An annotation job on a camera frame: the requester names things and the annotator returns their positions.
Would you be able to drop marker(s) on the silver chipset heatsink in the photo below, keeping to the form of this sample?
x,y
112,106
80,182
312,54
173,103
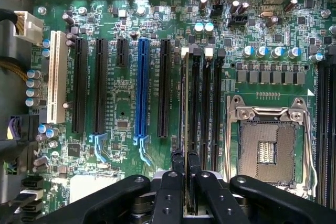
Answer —
x,y
89,188

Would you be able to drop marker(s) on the silver CPU socket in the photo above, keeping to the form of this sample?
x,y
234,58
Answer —
x,y
267,145

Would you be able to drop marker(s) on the blue expansion slot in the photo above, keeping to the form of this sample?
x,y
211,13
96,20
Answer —
x,y
142,87

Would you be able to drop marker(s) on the long black expansion slot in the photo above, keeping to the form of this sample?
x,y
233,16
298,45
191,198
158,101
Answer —
x,y
101,85
79,85
164,87

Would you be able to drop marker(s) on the white power connector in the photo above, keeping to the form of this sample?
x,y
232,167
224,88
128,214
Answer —
x,y
27,27

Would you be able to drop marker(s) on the green PC motherboard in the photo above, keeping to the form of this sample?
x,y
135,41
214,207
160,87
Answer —
x,y
123,98

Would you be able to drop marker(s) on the silver socket locking lever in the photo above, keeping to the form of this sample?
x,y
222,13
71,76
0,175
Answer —
x,y
311,142
229,134

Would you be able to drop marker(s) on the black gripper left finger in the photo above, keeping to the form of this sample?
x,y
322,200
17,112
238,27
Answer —
x,y
168,197

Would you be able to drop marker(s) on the black RAM slot white clip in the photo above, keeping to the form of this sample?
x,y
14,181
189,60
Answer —
x,y
182,90
206,103

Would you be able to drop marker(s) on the short black expansion slot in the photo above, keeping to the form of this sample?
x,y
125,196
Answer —
x,y
122,52

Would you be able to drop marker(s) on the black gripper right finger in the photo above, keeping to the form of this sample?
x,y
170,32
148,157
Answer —
x,y
218,200

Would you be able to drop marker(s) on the white PCI expansion slot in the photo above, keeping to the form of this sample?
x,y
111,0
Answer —
x,y
56,77

